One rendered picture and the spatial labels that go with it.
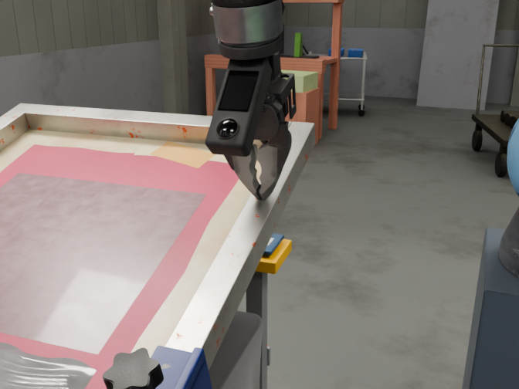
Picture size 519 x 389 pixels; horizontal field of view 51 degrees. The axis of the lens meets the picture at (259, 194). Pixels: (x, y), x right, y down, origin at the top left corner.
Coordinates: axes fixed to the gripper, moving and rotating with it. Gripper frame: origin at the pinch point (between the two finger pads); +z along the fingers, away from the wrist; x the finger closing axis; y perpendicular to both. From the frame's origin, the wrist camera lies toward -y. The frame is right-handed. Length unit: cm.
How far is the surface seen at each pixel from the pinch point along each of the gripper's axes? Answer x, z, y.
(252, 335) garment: 4.8, 31.0, 2.4
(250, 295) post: 16, 50, 28
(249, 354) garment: 4.7, 32.7, -0.4
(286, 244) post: 9, 40, 37
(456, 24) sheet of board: -26, 235, 792
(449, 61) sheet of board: -22, 282, 767
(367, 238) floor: 18, 196, 231
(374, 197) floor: 23, 219, 310
